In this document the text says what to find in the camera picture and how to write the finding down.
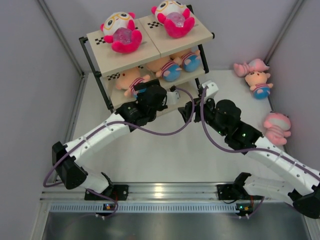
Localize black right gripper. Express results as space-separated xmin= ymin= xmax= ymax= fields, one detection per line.
xmin=178 ymin=94 xmax=228 ymax=137

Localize peach doll blue pants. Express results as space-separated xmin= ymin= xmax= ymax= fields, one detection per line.
xmin=244 ymin=71 xmax=273 ymax=100
xmin=146 ymin=56 xmax=182 ymax=82
xmin=115 ymin=67 xmax=151 ymax=98

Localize white pink panda plush glasses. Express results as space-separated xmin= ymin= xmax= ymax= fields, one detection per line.
xmin=100 ymin=11 xmax=143 ymax=54

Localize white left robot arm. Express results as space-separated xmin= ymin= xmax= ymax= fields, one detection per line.
xmin=52 ymin=80 xmax=168 ymax=200

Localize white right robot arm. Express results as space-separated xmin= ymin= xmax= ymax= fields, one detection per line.
xmin=178 ymin=98 xmax=320 ymax=219

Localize beige three-tier shelf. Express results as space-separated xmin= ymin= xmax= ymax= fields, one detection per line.
xmin=79 ymin=15 xmax=215 ymax=111

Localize peach doll on middle shelf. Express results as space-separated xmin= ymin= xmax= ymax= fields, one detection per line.
xmin=170 ymin=48 xmax=201 ymax=73

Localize white panda toy on shelf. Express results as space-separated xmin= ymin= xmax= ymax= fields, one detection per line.
xmin=151 ymin=0 xmax=195 ymax=39

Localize pink plush far corner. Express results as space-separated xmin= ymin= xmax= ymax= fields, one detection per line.
xmin=233 ymin=58 xmax=270 ymax=78

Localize pink striped plush right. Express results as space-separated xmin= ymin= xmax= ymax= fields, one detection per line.
xmin=263 ymin=112 xmax=292 ymax=146

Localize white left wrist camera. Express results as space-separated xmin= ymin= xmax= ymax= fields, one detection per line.
xmin=162 ymin=91 xmax=180 ymax=106

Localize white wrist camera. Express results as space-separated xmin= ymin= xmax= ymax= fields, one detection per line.
xmin=198 ymin=80 xmax=219 ymax=99
xmin=162 ymin=91 xmax=180 ymax=106

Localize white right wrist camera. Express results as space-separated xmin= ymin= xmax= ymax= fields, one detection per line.
xmin=198 ymin=80 xmax=219 ymax=99

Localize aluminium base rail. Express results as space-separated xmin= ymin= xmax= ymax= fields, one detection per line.
xmin=40 ymin=182 xmax=228 ymax=202

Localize aluminium frame post left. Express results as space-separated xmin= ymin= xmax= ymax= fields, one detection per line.
xmin=35 ymin=0 xmax=84 ymax=76

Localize aluminium frame post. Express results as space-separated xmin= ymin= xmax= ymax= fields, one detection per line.
xmin=35 ymin=0 xmax=84 ymax=76
xmin=264 ymin=0 xmax=307 ymax=65

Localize white slotted cable duct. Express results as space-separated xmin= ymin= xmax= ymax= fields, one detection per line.
xmin=49 ymin=202 xmax=250 ymax=213

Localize aluminium frame post right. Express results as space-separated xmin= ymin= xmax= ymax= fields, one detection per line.
xmin=264 ymin=0 xmax=307 ymax=65

